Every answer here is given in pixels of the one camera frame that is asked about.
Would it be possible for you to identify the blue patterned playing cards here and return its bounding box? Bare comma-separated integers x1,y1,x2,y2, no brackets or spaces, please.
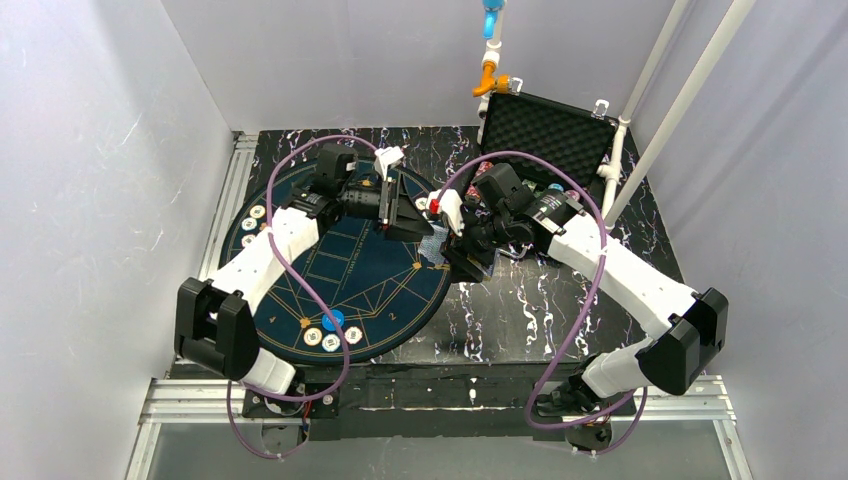
417,225,450,266

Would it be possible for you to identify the blue small blind button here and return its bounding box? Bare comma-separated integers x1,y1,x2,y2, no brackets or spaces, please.
321,309,345,332

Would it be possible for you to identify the red white poker chip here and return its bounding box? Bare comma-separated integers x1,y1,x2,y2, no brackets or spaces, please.
344,326,364,345

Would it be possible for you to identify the light blue poker chip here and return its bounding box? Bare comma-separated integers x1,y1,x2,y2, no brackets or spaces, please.
321,334,342,353

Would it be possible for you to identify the playing card deck box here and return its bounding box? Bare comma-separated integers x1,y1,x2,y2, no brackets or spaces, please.
451,256,496,283

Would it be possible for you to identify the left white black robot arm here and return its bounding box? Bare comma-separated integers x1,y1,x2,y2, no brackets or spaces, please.
174,142,433,402

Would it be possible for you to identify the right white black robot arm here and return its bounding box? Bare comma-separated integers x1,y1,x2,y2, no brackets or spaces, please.
425,164,729,411

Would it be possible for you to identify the red white chip row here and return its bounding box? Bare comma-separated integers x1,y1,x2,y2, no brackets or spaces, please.
465,161,493,200

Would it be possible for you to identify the black poker chip case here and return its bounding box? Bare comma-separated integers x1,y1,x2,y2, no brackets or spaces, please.
458,93,617,194

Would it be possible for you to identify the round dark blue poker mat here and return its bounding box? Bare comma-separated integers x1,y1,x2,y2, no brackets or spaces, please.
218,156,458,366

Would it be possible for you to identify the orange pipe clamp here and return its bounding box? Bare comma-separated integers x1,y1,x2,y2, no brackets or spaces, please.
472,60,512,97

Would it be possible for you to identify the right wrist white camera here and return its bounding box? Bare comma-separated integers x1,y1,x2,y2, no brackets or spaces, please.
426,189,464,237

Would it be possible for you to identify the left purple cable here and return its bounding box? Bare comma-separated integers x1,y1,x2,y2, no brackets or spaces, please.
225,135,382,461

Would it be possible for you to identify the purple cable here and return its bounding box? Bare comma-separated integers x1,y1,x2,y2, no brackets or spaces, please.
225,135,382,461
437,150,649,458

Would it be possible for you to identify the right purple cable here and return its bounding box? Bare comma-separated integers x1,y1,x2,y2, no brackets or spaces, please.
437,150,649,458

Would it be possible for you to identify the white pvc pipe frame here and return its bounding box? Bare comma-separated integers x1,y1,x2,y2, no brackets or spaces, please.
599,1,755,230

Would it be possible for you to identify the aluminium rail left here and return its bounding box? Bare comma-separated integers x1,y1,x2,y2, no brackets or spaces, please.
176,131,260,363

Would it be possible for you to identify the aluminium rail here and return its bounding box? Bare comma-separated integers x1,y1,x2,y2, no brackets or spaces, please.
176,131,260,363
126,373,752,479

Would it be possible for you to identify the aluminium rail front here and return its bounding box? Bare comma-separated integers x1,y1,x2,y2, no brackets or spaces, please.
126,373,752,479

